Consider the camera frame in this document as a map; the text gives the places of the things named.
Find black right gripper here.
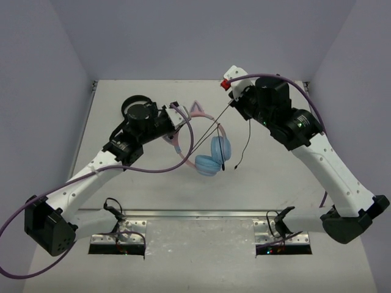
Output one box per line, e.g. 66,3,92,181
229,81,274,129

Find thin black headphone cable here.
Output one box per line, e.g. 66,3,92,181
189,100,253,172

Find pink blue cat-ear headphones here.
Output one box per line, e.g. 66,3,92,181
163,102,232,177

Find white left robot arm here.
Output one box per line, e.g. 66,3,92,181
24,95,190,256

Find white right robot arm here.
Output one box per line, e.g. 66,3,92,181
221,74,390,244

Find black wrapped headphones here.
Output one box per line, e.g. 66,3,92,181
121,95,152,118

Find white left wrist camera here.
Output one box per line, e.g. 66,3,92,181
166,105,191,129

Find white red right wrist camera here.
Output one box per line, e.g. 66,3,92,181
220,65,254,101

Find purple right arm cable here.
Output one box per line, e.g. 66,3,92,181
227,72,328,208

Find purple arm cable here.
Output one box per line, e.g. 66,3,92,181
227,72,328,208
0,102,194,279

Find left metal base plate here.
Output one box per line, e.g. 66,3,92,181
88,218,148,258

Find metal base plate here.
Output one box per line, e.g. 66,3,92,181
88,218,148,258
253,217,312,256

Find aluminium table edge rail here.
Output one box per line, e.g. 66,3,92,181
76,208,325,219

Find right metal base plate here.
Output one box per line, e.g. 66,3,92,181
253,217,312,256

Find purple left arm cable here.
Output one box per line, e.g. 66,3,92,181
0,102,194,279

